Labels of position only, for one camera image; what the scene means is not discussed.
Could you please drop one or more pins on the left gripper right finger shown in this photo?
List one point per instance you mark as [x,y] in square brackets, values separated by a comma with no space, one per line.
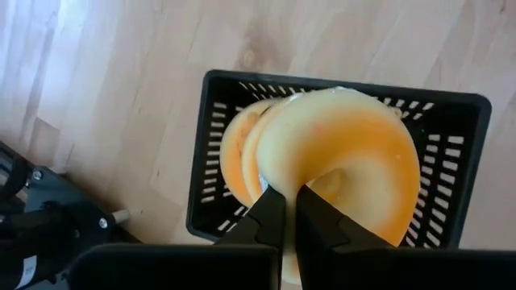
[383,270]

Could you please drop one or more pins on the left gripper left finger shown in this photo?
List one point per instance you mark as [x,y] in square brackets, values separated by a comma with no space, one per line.
[181,268]

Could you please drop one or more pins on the orange plastic plate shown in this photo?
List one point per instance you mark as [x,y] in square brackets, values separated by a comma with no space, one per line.
[231,157]

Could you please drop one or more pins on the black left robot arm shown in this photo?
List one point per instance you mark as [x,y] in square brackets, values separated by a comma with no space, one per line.
[48,225]

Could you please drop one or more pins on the black slotted plastic basket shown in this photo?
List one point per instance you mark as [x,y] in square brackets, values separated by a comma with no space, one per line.
[209,217]

